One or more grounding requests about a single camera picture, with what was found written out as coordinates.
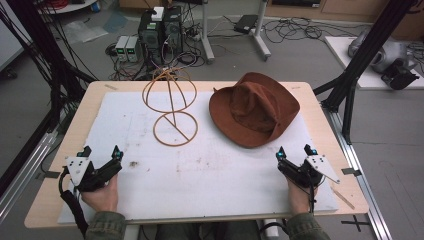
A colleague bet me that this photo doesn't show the black device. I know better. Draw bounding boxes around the black device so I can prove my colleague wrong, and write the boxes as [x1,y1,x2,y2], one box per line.
[380,59,421,91]

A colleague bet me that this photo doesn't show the thick black sleeved cable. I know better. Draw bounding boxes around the thick black sleeved cable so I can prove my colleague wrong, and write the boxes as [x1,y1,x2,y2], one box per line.
[58,165,90,240]

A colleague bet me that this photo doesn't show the white box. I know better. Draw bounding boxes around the white box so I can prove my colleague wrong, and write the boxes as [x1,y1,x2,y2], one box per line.
[150,6,165,22]

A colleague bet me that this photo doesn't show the wooden hoop hat stand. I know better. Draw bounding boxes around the wooden hoop hat stand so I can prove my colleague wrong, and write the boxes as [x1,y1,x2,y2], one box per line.
[141,67,199,148]

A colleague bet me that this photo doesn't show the white table post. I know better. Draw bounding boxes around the white table post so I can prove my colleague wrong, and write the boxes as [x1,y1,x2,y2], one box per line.
[262,218,281,239]

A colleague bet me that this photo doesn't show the tangle of black floor cables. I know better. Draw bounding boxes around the tangle of black floor cables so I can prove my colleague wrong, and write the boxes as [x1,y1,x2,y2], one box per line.
[261,16,364,45]

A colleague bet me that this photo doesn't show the flat black box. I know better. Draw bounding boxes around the flat black box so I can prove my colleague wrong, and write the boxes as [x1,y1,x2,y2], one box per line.
[233,14,260,35]

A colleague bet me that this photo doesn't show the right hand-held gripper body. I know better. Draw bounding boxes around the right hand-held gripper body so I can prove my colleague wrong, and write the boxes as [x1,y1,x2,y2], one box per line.
[276,154,341,189]

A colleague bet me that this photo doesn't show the clear plastic sheet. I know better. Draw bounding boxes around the clear plastic sheet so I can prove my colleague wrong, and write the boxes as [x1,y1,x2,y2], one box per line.
[62,19,110,45]

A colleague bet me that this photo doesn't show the thin wooden stick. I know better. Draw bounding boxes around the thin wooden stick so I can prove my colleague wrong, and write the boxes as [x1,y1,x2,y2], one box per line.
[329,186,356,211]

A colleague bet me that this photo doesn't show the white round table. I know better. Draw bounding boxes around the white round table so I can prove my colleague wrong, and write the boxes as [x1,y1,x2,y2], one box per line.
[37,0,98,15]

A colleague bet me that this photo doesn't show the black metal frame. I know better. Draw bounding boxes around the black metal frame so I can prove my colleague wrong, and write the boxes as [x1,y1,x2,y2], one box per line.
[0,0,98,198]
[312,0,420,145]

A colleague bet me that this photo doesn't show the person's right hand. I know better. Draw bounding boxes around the person's right hand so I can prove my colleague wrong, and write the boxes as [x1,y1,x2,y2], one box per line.
[286,176,318,215]

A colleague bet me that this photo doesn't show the white platform board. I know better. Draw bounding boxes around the white platform board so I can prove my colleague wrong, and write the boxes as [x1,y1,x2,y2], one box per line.
[324,35,424,91]

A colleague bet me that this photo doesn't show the white metal stand legs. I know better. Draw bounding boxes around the white metal stand legs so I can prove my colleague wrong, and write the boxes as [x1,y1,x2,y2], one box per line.
[199,0,272,65]

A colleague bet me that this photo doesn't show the black looped cable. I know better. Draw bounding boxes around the black looped cable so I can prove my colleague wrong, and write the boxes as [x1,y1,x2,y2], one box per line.
[258,221,290,236]

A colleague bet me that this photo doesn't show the aluminium rail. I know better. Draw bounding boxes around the aluminium rail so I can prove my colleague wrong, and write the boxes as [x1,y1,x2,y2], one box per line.
[0,130,59,223]
[322,105,394,240]

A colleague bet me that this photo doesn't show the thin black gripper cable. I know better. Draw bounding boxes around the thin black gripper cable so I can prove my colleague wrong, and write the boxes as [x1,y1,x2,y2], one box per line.
[306,178,326,215]

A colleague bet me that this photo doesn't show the white foam mat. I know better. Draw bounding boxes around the white foam mat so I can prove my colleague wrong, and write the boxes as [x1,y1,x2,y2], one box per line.
[56,90,340,225]

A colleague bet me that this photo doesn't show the black computer tower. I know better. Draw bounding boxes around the black computer tower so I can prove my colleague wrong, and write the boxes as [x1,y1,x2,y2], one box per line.
[137,9,165,67]
[162,5,184,57]

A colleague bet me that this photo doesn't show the tangle of cables by computers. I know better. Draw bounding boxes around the tangle of cables by computers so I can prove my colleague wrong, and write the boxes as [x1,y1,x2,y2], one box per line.
[105,19,214,82]

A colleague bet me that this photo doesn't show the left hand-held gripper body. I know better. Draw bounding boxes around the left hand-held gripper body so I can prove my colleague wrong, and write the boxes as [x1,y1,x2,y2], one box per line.
[64,155,123,193]

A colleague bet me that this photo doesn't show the black tape strip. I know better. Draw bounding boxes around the black tape strip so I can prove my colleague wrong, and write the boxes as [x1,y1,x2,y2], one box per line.
[340,167,363,177]

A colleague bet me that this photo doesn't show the person's left hand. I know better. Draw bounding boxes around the person's left hand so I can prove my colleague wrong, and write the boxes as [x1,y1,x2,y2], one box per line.
[80,173,120,213]

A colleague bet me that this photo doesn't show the brown felt hat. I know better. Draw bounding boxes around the brown felt hat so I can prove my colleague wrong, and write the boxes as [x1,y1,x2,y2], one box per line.
[208,71,301,149]

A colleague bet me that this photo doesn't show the grey bench power supply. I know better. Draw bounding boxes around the grey bench power supply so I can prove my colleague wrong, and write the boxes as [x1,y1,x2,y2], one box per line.
[125,35,142,63]
[114,35,130,63]

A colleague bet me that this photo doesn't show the grey rounded machine shell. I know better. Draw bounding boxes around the grey rounded machine shell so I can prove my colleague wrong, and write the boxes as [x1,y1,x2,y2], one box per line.
[347,30,417,75]

